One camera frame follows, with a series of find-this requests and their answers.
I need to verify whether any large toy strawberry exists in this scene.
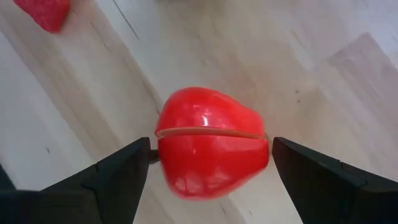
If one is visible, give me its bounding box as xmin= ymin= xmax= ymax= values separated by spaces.
xmin=12 ymin=0 xmax=72 ymax=34

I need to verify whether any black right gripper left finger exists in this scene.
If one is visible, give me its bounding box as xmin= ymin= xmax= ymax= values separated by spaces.
xmin=0 ymin=136 xmax=152 ymax=224

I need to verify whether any red toy apple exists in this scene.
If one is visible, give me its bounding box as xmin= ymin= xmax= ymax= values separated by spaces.
xmin=154 ymin=86 xmax=270 ymax=200

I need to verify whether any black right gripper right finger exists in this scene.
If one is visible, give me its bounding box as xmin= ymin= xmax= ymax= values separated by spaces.
xmin=272 ymin=136 xmax=398 ymax=224

